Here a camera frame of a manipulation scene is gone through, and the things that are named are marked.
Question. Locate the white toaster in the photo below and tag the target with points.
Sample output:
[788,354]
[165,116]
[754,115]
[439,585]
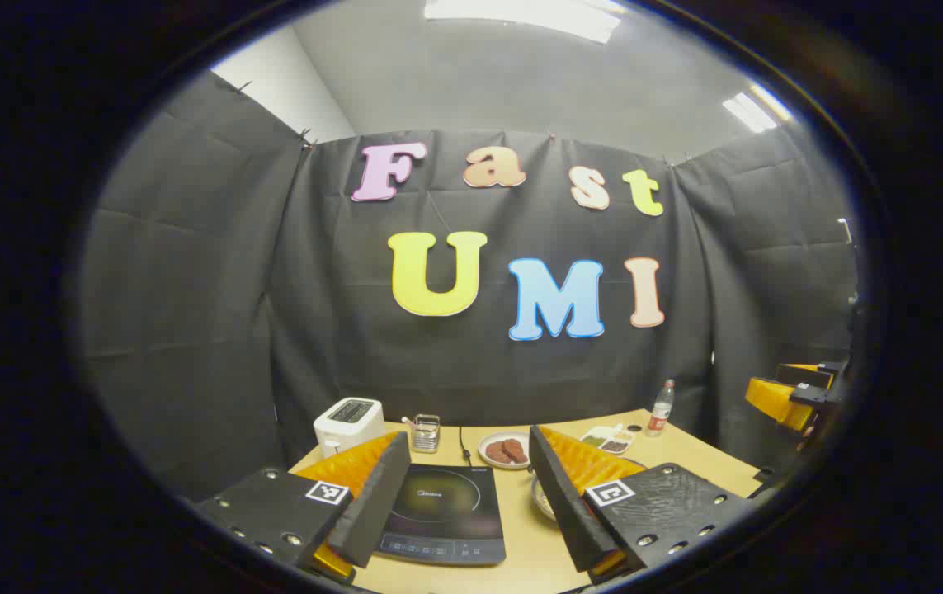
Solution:
[347,422]

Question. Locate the ceiling light panel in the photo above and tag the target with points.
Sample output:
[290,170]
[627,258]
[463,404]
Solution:
[521,16]
[752,111]

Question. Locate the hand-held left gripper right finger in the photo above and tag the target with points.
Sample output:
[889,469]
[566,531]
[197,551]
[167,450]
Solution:
[562,503]

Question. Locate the black induction cooktop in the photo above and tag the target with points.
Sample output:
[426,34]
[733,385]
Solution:
[446,511]

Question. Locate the brown meat patty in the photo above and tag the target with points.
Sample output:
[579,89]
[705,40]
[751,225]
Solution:
[516,450]
[497,453]

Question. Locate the clear water bottle red label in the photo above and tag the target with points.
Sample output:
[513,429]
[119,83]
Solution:
[659,412]

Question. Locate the white divided dish of beans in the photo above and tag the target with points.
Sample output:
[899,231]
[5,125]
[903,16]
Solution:
[607,440]

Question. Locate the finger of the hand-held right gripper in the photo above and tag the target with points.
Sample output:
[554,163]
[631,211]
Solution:
[776,400]
[805,375]

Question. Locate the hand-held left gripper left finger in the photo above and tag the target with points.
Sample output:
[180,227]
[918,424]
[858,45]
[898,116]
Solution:
[376,503]

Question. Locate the white round plate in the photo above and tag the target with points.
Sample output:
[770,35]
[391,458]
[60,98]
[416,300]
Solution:
[494,437]

